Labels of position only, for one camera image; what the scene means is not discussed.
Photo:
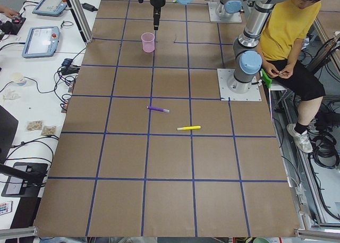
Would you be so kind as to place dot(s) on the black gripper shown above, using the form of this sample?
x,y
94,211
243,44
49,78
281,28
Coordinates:
x,y
156,1

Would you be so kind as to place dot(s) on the pink plastic cup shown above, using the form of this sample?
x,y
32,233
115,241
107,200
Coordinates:
x,y
148,42

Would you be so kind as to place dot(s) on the purple marker pen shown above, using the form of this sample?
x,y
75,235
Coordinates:
x,y
158,109

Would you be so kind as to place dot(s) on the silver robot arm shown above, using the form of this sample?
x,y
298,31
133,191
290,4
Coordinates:
x,y
227,8
248,60

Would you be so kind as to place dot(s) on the black power adapter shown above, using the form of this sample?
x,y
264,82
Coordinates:
x,y
89,7

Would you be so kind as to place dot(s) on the upper teach pendant tablet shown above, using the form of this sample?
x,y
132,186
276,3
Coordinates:
x,y
50,7

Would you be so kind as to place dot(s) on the teach pendant tablet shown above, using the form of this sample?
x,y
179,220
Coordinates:
x,y
41,42
50,7

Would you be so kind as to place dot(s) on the lower teach pendant tablet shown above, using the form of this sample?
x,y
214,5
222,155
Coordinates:
x,y
41,42

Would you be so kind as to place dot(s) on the yellow highlighter pen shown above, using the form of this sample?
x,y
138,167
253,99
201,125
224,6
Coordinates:
x,y
195,127

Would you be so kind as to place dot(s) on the person in yellow shirt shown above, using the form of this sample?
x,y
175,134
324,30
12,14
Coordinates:
x,y
279,46

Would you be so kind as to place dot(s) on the small snack bag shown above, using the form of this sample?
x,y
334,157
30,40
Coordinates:
x,y
48,130
34,125

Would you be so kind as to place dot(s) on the black monitor stand base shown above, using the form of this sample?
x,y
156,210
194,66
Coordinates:
x,y
24,179

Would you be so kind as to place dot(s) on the white remote control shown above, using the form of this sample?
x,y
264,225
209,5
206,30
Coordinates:
x,y
6,207

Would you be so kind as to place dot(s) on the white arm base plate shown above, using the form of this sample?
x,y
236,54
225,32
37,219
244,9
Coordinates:
x,y
214,17
232,90

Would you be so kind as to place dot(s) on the aluminium frame post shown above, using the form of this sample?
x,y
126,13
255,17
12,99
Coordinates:
x,y
80,20

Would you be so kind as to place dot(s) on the green handled tool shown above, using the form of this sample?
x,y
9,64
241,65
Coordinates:
x,y
266,79

